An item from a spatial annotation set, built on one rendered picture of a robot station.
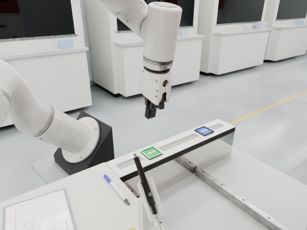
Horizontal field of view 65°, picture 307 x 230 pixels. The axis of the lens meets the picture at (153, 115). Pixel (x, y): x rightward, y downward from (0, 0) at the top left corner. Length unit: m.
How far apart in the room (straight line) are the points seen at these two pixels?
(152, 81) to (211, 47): 4.57
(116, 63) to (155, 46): 3.25
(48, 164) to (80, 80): 2.42
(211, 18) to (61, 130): 4.53
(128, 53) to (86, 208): 3.17
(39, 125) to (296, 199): 0.88
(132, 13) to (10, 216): 0.58
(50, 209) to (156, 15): 0.53
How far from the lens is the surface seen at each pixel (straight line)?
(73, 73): 3.38
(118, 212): 0.64
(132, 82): 3.82
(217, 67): 5.20
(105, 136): 0.91
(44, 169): 1.09
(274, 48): 7.01
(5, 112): 0.76
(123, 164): 0.79
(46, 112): 0.83
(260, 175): 1.05
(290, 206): 0.96
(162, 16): 0.60
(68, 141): 0.90
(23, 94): 0.84
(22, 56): 3.17
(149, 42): 0.63
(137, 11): 0.69
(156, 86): 0.66
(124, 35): 3.88
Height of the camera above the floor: 1.43
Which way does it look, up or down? 25 degrees down
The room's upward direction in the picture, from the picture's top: straight up
